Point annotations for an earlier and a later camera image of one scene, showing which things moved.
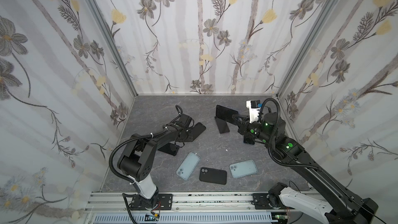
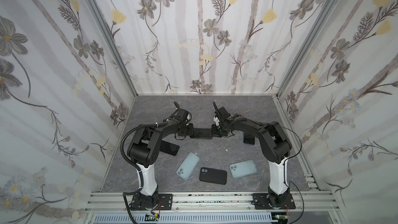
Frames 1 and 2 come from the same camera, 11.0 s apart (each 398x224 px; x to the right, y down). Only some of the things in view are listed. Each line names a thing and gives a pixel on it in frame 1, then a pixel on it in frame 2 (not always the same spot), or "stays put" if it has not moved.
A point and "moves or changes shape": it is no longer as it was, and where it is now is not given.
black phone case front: x=213 y=176 stays put
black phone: x=197 y=130 moves or changes shape
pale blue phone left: x=188 y=165 stays put
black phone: x=170 y=148 stays put
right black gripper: x=238 y=121 to x=216 y=131
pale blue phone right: x=243 y=169 stays put
